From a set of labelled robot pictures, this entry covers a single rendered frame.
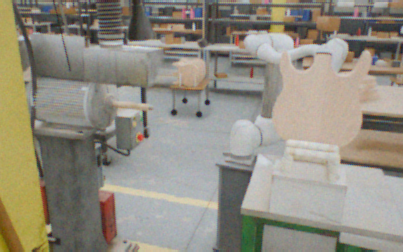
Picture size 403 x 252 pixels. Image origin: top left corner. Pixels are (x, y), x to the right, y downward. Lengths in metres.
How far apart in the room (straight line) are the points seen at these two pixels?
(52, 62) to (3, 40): 1.04
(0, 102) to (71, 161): 1.15
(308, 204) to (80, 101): 1.08
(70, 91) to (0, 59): 1.00
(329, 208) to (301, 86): 0.48
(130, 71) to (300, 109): 0.72
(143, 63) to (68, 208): 0.94
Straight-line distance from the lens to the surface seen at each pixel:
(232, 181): 2.42
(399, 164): 3.50
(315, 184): 1.42
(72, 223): 2.10
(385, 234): 1.54
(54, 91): 1.82
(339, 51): 1.80
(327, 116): 1.53
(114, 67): 1.54
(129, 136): 2.02
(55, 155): 1.94
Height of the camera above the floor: 1.74
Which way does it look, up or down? 19 degrees down
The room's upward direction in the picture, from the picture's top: 1 degrees clockwise
